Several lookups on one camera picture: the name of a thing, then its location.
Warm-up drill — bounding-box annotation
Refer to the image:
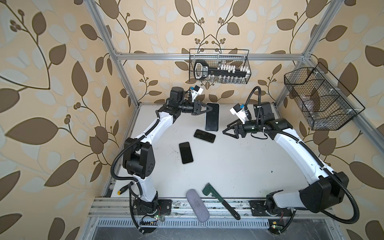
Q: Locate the black smartphone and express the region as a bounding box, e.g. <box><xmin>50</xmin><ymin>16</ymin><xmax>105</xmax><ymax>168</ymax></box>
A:
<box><xmin>179</xmin><ymin>142</ymin><xmax>194</xmax><ymax>165</ymax></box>
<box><xmin>205</xmin><ymin>103</ymin><xmax>220</xmax><ymax>132</ymax></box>
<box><xmin>194</xmin><ymin>130</ymin><xmax>216</xmax><ymax>144</ymax></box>

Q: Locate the right black wire basket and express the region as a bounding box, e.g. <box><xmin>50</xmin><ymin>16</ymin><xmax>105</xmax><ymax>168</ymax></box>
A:
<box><xmin>284</xmin><ymin>62</ymin><xmax>366</xmax><ymax>131</ymax></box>

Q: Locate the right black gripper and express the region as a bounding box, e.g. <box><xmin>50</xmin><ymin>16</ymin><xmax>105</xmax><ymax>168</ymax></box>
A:
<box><xmin>222</xmin><ymin>117</ymin><xmax>262</xmax><ymax>140</ymax></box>

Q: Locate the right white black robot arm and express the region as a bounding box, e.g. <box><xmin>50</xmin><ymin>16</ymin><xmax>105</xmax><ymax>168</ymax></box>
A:
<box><xmin>223</xmin><ymin>100</ymin><xmax>360</xmax><ymax>224</ymax></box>

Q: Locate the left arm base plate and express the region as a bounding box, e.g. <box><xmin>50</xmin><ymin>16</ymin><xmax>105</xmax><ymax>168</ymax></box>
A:
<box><xmin>130</xmin><ymin>199</ymin><xmax>172</xmax><ymax>235</ymax></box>

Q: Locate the grey felt glasses case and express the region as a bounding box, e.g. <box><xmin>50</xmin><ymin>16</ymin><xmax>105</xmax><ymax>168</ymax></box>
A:
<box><xmin>186</xmin><ymin>189</ymin><xmax>210</xmax><ymax>223</ymax></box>

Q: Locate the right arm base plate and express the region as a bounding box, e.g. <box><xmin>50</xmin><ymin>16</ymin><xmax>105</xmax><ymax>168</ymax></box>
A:
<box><xmin>249</xmin><ymin>200</ymin><xmax>296</xmax><ymax>235</ymax></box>

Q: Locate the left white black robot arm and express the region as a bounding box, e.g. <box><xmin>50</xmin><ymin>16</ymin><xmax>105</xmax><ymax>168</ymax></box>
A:
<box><xmin>111</xmin><ymin>86</ymin><xmax>212</xmax><ymax>204</ymax></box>

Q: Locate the black socket tool set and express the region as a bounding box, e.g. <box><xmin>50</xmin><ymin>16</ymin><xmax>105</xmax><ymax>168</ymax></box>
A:
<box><xmin>192</xmin><ymin>60</ymin><xmax>251</xmax><ymax>81</ymax></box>

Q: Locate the green pipe wrench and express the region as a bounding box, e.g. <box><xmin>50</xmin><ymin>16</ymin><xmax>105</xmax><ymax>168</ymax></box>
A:
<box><xmin>203</xmin><ymin>183</ymin><xmax>241</xmax><ymax>221</ymax></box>

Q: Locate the black wire basket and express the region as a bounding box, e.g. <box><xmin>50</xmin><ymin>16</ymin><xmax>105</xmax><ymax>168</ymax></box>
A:
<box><xmin>189</xmin><ymin>48</ymin><xmax>252</xmax><ymax>85</ymax></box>
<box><xmin>284</xmin><ymin>62</ymin><xmax>366</xmax><ymax>131</ymax></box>

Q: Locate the back black wire basket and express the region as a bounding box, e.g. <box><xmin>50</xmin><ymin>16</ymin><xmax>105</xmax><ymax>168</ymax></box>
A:
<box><xmin>189</xmin><ymin>48</ymin><xmax>252</xmax><ymax>85</ymax></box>

